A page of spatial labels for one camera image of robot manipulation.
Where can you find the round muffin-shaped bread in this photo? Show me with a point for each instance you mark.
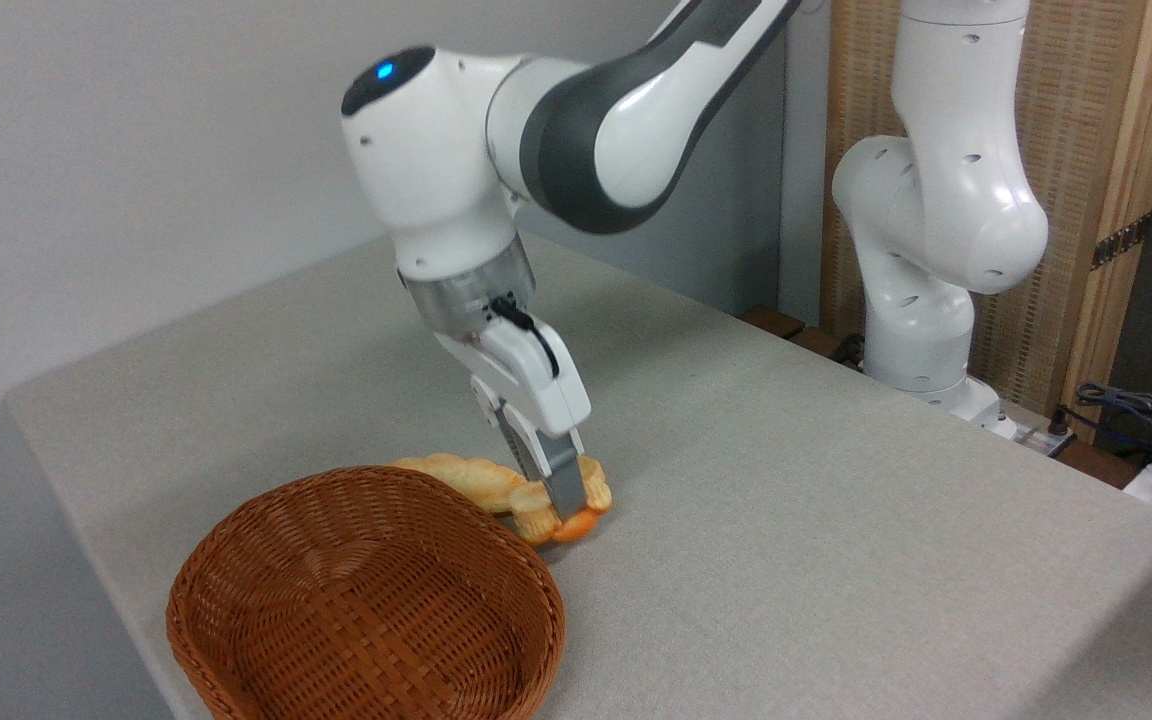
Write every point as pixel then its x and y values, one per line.
pixel 536 515

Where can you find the long croissant bread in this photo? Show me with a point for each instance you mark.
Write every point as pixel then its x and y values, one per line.
pixel 466 480

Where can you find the metal screen hinge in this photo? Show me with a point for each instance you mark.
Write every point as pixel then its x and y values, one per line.
pixel 1121 242

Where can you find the brown wooden floor rail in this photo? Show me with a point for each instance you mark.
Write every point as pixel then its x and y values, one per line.
pixel 786 325

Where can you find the wooden framed woven screen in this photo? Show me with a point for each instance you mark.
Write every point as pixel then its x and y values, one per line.
pixel 1071 100

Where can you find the brown woven wicker basket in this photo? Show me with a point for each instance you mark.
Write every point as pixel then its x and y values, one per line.
pixel 366 600

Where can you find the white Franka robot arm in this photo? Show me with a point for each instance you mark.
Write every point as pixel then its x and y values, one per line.
pixel 946 200

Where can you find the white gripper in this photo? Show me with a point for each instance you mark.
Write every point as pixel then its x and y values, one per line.
pixel 536 385

